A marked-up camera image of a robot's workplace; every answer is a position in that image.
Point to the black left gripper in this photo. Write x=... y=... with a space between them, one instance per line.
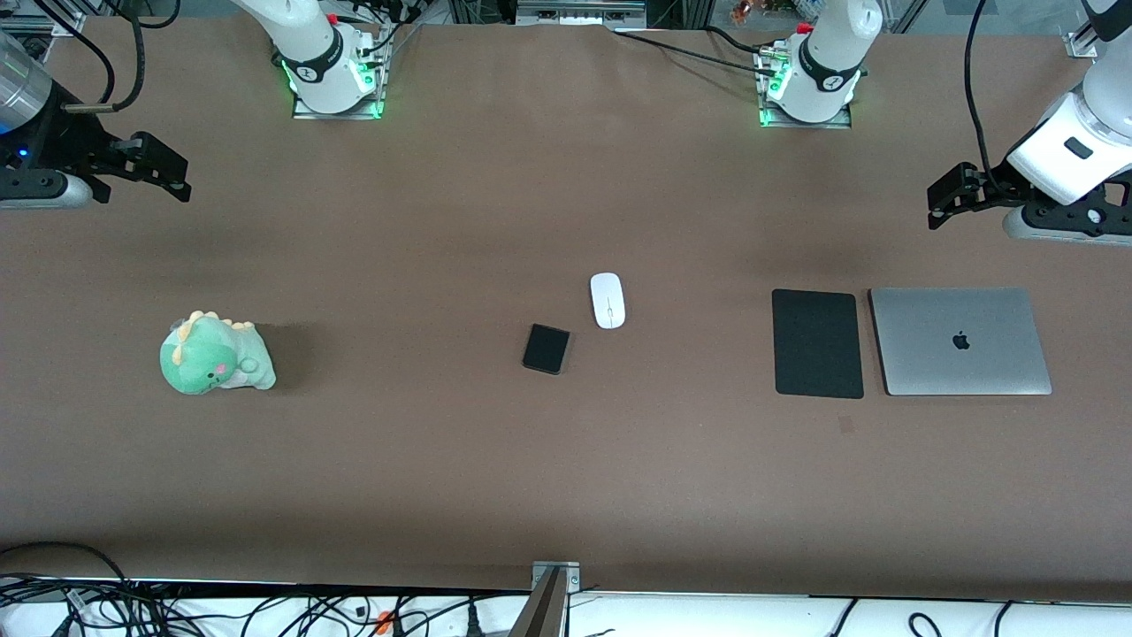
x=989 y=180

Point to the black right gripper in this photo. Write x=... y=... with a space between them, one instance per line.
x=64 y=141

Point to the white computer mouse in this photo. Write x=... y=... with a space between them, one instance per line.
x=608 y=301

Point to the black phone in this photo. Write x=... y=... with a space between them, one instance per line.
x=546 y=349

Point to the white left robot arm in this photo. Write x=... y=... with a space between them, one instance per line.
x=1092 y=133

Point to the black mouse pad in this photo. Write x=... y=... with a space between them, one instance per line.
x=817 y=343

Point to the silver closed laptop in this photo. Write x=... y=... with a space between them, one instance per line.
x=959 y=341

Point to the green dinosaur plush toy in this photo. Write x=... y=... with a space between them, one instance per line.
x=212 y=356

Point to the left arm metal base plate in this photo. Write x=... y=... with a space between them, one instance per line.
x=840 y=119

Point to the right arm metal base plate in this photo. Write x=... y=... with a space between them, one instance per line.
x=340 y=111

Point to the aluminium frame profile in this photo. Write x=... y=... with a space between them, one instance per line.
x=40 y=22
x=1092 y=35

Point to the metal rail behind table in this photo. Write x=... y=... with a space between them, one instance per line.
x=579 y=11

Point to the metal table edge bracket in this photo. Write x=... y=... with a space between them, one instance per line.
x=554 y=575

